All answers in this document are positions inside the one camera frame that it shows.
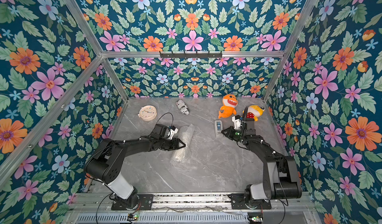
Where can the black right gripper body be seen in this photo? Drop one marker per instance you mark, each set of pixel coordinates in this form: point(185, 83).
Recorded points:
point(246, 124)

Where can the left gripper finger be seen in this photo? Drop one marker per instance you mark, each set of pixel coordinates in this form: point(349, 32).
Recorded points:
point(171, 148)
point(180, 143)

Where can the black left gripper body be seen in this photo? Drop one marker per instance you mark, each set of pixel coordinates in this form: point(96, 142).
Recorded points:
point(166, 144)

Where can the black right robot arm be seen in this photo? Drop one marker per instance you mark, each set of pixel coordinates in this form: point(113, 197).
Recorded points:
point(280, 176)

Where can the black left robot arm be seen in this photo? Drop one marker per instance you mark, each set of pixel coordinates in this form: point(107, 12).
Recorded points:
point(106, 163)

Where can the grey white handheld device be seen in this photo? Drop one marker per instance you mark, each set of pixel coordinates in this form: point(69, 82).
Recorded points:
point(218, 128)

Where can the yellow shark plush toy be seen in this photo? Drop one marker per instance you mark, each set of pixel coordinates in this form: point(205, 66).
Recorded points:
point(253, 112)

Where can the pink round alarm clock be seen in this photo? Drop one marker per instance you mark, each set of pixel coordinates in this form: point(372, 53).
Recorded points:
point(148, 113)

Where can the orange shark plush toy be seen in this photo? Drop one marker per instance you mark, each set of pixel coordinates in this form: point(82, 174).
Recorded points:
point(228, 109)

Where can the silver toy car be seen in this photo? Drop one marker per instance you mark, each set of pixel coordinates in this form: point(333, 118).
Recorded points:
point(183, 107)

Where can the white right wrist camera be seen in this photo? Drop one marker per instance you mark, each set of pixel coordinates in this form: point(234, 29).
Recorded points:
point(237, 122)

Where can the aluminium mounting rail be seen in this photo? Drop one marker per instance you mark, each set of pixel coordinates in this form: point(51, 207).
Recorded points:
point(214, 201)

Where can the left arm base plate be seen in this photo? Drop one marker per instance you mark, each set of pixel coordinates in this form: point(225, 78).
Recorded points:
point(143, 202)

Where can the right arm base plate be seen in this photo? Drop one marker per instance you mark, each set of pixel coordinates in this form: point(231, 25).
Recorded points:
point(241, 201)

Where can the black hook rail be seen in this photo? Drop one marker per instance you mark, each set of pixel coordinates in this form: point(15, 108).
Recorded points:
point(196, 54)

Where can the white vented cable duct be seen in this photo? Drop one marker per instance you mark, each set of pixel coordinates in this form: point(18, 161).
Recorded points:
point(163, 218)

